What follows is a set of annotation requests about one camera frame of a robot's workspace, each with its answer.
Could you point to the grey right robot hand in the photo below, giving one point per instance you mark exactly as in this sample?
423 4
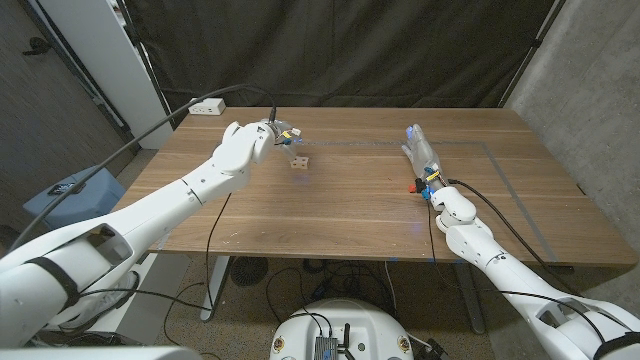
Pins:
424 155

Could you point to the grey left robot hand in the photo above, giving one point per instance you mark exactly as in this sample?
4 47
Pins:
285 127

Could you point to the red screw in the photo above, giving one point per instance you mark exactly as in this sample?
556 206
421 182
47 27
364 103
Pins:
412 188

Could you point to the wooden block with holes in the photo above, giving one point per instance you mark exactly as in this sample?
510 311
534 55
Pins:
300 162

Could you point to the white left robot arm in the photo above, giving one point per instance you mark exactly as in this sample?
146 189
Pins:
150 210

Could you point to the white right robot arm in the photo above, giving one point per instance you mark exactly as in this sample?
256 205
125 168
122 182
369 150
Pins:
500 260

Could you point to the white power strip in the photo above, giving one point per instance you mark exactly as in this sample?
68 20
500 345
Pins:
206 106

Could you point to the black backdrop curtain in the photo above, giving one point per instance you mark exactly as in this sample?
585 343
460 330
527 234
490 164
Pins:
340 50

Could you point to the round black fan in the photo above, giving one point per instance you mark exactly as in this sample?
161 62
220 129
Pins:
248 271

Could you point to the black backdrop stand pole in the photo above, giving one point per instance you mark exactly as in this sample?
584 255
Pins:
145 60
530 47

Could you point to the grey table leg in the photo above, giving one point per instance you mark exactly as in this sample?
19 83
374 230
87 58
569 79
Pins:
470 300

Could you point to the white table leg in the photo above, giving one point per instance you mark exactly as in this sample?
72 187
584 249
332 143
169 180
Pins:
215 285

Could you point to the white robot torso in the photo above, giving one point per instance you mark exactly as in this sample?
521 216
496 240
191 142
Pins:
370 325

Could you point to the blue plastic bin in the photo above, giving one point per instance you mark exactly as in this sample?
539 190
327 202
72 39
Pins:
95 200

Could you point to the small grey electronics module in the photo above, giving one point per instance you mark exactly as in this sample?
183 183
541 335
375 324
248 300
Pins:
326 349

